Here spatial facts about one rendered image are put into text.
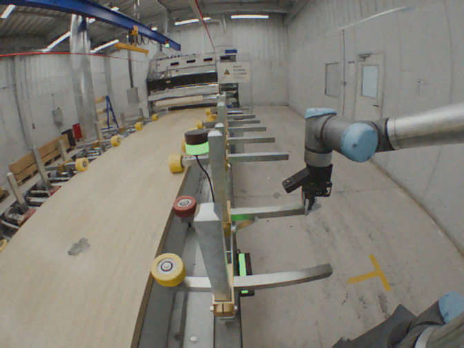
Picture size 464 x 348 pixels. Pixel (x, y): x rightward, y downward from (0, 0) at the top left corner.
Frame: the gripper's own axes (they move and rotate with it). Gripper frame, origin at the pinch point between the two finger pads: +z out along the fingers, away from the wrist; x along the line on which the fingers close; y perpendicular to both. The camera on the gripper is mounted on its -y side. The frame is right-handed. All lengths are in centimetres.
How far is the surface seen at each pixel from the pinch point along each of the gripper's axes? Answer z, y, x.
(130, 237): -10, -55, -17
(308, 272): -1.1, -6.9, -25.1
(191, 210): -8.5, -38.5, -3.3
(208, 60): -91, -54, 280
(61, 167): -19, -135, 30
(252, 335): 82, -22, -22
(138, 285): -9, -47, -31
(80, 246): -12, -70, -24
